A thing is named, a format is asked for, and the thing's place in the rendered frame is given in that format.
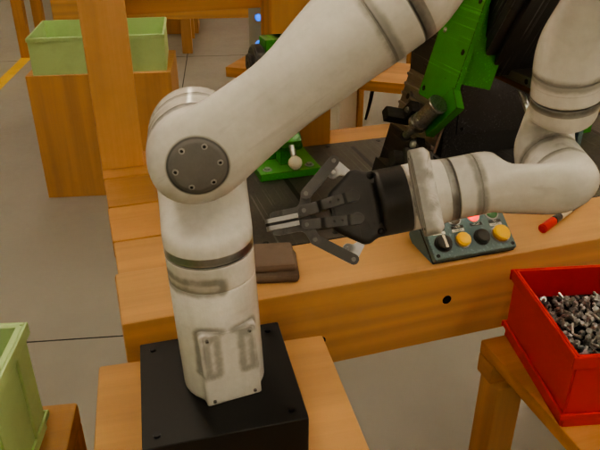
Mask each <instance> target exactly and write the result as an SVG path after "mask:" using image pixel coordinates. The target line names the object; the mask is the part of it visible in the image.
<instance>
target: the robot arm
mask: <svg viewBox="0 0 600 450"><path fill-rule="evenodd" d="M462 2H463V0H310V2H309V3H308V4H307V5H306V6H305V7H304V8H303V10H302V11H301V12H300V13H299V14H298V15H297V16H296V17H295V18H294V20H293V21H292V22H291V23H290V24H289V26H288V27H287V28H286V30H285V31H284V32H283V33H282V35H281V36H280V37H279V38H278V40H277V41H276V42H275V43H274V44H273V46H272V47H271V48H270V49H269V50H268V51H267V52H266V54H265V55H264V56H263V57H262V58H261V59H259V60H258V61H257V62H256V63H255V64H254V65H253V66H251V67H250V68H249V69H248V70H246V71H245V72H243V73H242V74H241V75H239V76H238V77H236V78H235V79H233V80H232V81H231V82H229V83H228V84H227V85H225V86H224V87H222V88H220V89H219V90H217V91H215V90H213V89H210V88H208V87H199V86H189V87H181V88H179V89H176V90H174V91H172V92H170V93H169V94H168V95H167V96H165V97H164V98H163V99H162V100H161V101H160V102H159V103H158V105H157V106H156V107H155V108H154V111H153V113H152V115H151V118H150V121H149V125H148V132H147V140H146V165H147V169H148V172H149V175H150V178H151V180H152V182H153V184H154V186H155V187H156V188H157V193H158V201H159V211H160V223H161V234H162V245H163V251H164V254H165V261H166V266H167V272H168V279H169V284H170V290H171V301H172V306H173V312H174V318H175V323H176V330H177V335H178V341H179V351H180V356H181V361H182V368H183V373H184V379H185V383H186V385H187V388H188V389H189V391H190V392H191V393H193V394H194V395H195V396H198V397H200V398H203V399H204V400H205V401H206V403H207V405H208V406H212V405H216V404H221V403H224V402H227V401H230V400H233V399H237V398H240V397H242V396H248V395H252V394H254V393H258V392H260V391H262V386H261V380H262V378H263V374H264V366H263V345H262V336H261V325H260V314H259V304H258V294H257V283H256V272H255V259H254V239H253V226H252V218H251V211H250V204H249V196H248V190H247V182H246V179H247V178H248V177H249V176H250V175H251V174H252V173H253V172H254V171H255V170H257V169H258V168H259V167H260V166H261V165H262V164H263V163H264V162H265V161H266V160H267V159H269V158H270V157H271V156H272V155H273V154H274V153H275V152H277V151H278V150H279V149H280V148H281V147H282V146H283V145H284V144H286V143H287V142H288V141H289V139H291V138H292V137H293V136H294V135H295V134H296V133H298V132H299V131H300V130H301V129H303V128H304V127H305V126H307V125H308V124H309V123H311V122H312V121H314V120H315V119H317V118H318V117H320V116H321V115H322V114H324V113H325V112H326V111H328V110H329V109H331V108H332V107H334V106H335V105H337V104H338V103H340V102H341V101H343V100H344V99H346V98H347V97H348V96H350V95H352V94H353V92H355V91H356V90H357V89H359V88H360V87H362V86H363V85H365V84H366V83H367V82H369V81H370V80H371V79H373V78H375V77H376V76H378V75H379V74H380V73H381V72H383V71H385V70H386V69H388V68H389V67H391V66H392V65H394V64H395V63H397V62H398V61H400V60H401V59H402V58H404V57H405V56H407V55H408V54H409V53H410V52H411V51H413V50H414V49H415V48H417V47H418V46H420V45H421V44H423V43H424V42H425V41H426V40H428V39H430V38H431V37H432V36H434V35H435V34H436V33H437V32H438V31H440V30H441V29H442V28H443V27H444V26H445V25H446V24H447V23H448V21H449V20H450V19H451V18H452V16H453V15H454V13H455V12H456V11H457V9H458V8H459V6H460V5H461V3H462ZM599 110H600V0H560V1H559V3H558V5H557V6H556V7H555V8H554V11H553V12H552V14H551V16H550V17H549V19H548V20H547V22H546V25H545V27H544V28H543V30H542V32H541V34H540V37H539V39H538V42H537V47H536V51H535V54H534V60H533V67H532V77H531V85H530V93H529V107H528V109H527V111H526V112H525V114H524V116H523V119H522V122H521V125H520V128H519V131H518V133H517V136H516V139H515V142H514V149H513V155H514V163H510V162H507V161H505V160H503V159H502V158H500V157H499V156H497V155H496V154H494V153H491V152H487V151H483V152H476V153H470V154H462V155H457V156H453V157H448V158H444V159H436V160H430V155H429V151H428V150H427V149H425V148H424V147H419V148H414V149H410V150H408V151H407V160H408V163H407V164H402V165H397V166H392V167H387V168H383V169H378V170H374V171H359V170H349V169H348V168H347V167H346V166H345V165H344V164H343V163H341V162H340V161H339V159H338V157H337V156H336V155H332V156H331V157H330V158H329V159H328V160H327V161H326V162H325V163H324V164H323V165H322V166H321V168H320V169H319V170H318V171H317V172H316V173H315V175H314V176H313V177H312V178H311V180H310V181H309V182H308V183H307V184H306V185H305V187H304V188H303V189H302V190H301V196H300V202H299V205H298V206H297V207H294V208H289V209H285V210H280V211H276V212H272V213H270V219H267V220H265V225H266V229H267V231H273V235H276V236H281V235H286V234H290V233H295V232H299V231H301V232H303V233H305V234H306V236H307V237H308V238H309V240H310V243H311V244H312V245H314V246H317V247H319V248H320V249H322V250H324V251H326V252H328V253H330V254H333V255H335V256H336V257H338V258H340V259H341V260H343V261H345V262H347V263H350V264H352V265H355V264H357V263H358V262H359V256H360V254H361V252H362V250H363V248H364V246H365V245H368V244H370V243H372V242H373V241H374V240H376V239H377V238H381V237H385V236H390V235H395V234H399V233H404V232H408V231H413V230H417V229H422V232H423V234H424V236H425V237H428V236H433V235H437V234H441V232H442V231H443V229H444V228H445V225H444V223H447V222H449V221H454V220H459V219H463V218H468V217H472V216H477V215H481V214H485V213H517V214H558V213H566V212H569V211H572V210H574V209H577V208H579V207H581V206H582V205H583V204H585V203H587V202H588V201H589V200H590V199H591V198H592V197H593V196H594V195H595V194H596V191H597V190H598V188H599V185H600V173H599V170H598V169H597V167H596V165H595V163H594V162H593V161H592V159H591V158H590V157H589V156H588V155H587V154H586V152H585V151H584V150H583V149H582V148H581V146H580V145H579V144H578V143H577V142H576V140H575V133H576V132H580V131H582V130H584V129H587V128H588V127H590V126H591V125H592V124H593V123H594V121H595V120H596V117H597V115H598V113H599ZM338 176H343V178H342V179H341V180H340V181H339V182H338V183H337V184H336V186H334V187H333V188H332V189H331V190H330V192H329V194H328V197H327V198H323V199H321V200H318V201H315V202H312V203H311V198H312V195H313V194H314V193H315V192H316V191H317V189H318V188H319V187H320V186H321V184H322V183H323V182H324V181H325V180H326V179H327V177H329V178H330V179H335V178H336V177H338ZM327 210H330V212H331V216H329V217H322V218H314V219H305V220H299V218H302V217H306V216H309V215H312V214H315V213H321V212H324V211H327ZM330 228H333V229H334V230H335V231H336V232H337V233H339V234H341V235H343V236H345V237H347V238H351V239H352V240H354V241H356V243H355V244H349V243H347V244H344V245H343V247H341V246H338V245H336V244H334V243H333V242H331V241H329V240H327V239H326V238H324V237H321V236H320V235H319V234H318V232H317V229H330Z"/></svg>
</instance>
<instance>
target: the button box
mask: <svg viewBox="0 0 600 450"><path fill-rule="evenodd" d="M498 224H502V225H505V226H506V227H507V228H508V229H509V227H508V225H507V223H506V220H505V218H504V215H503V213H502V212H498V213H497V216H496V217H495V218H490V217H488V216H487V214H486V213H485V214H481V215H479V218H478V219H477V220H476V221H471V220H470V219H469V218H463V219H460V222H459V223H457V224H453V223H451V222H450V221H449V222H447V223H444V225H445V228H444V229H443V231H442V232H441V234H437V235H433V236H428V237H425V236H424V234H423V232H422V229H417V230H413V231H410V232H409V236H410V239H411V241H412V243H413V244H414V245H415V246H416V247H417V249H418V250H419V251H420V252H421V253H422V254H423V255H424V256H425V257H426V258H427V259H428V260H429V261H430V262H431V263H432V264H436V263H445V262H451V261H455V260H461V259H465V258H471V257H476V256H481V255H486V254H495V253H501V252H505V251H511V250H513V249H514V248H515V247H516V243H515V241H514V239H513V235H512V233H511V236H510V237H509V238H508V239H507V240H506V241H499V240H497V239H496V238H495V237H494V236H493V228H494V227H495V226H496V225H498ZM479 229H486V230H487V231H488V232H489V234H490V239H489V241H488V242H487V243H484V244H483V243H480V242H479V241H478V240H477V239H476V238H475V233H476V232H477V231H478V230H479ZM460 232H466V233H468V234H469V235H470V236H471V243H470V244H469V245H468V246H460V245H459V244H458V243H457V242H456V236H457V235H458V234H459V233H460ZM440 235H447V236H449V237H450V238H451V239H452V241H453V245H452V247H451V248H450V249H449V250H446V251H444V250H441V249H439V248H438V246H437V244H436V240H437V238H438V236H440Z"/></svg>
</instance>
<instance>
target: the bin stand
mask: <svg viewBox="0 0 600 450"><path fill-rule="evenodd" d="M478 371H479V372H480V373H481V375H480V381H479V391H478V396H477V402H476V407H475V413H474V418H473V423H472V429H471V439H470V444H469V450H511V446H512V441H513V434H514V430H515V425H516V421H517V417H518V412H519V408H520V403H521V399H522V400H523V401H524V403H525V404H526V405H527V406H528V407H529V408H530V410H531V411H532V412H533V413H534V414H536V416H537V417H538V418H539V419H540V420H541V421H542V422H543V424H544V425H545V426H546V427H547V428H548V429H549V431H550V432H551V433H552V434H553V435H554V436H555V438H556V439H557V440H558V441H559V442H560V443H561V444H562V446H563V447H564V448H565V449H566V450H600V424H596V425H584V426H572V427H562V426H559V424H558V423H557V421H556V419H555V418H554V416H553V415H552V413H551V411H550V409H549V408H548V406H547V404H546V402H545V400H544V399H543V397H542V396H541V395H540V393H539V391H538V389H537V387H536V386H535V384H534V382H533V381H532V379H531V377H530V376H529V374H528V373H527V371H526V369H525V368H524V366H523V364H522V363H521V360H520V359H519V357H518V355H517V354H516V353H515V351H514V350H513V347H512V346H511V344H510V342H509V341H508V339H507V337H506V336H505V335H504V336H500V337H492V338H488V339H484V340H482V341H481V346H480V353H479V361H478Z"/></svg>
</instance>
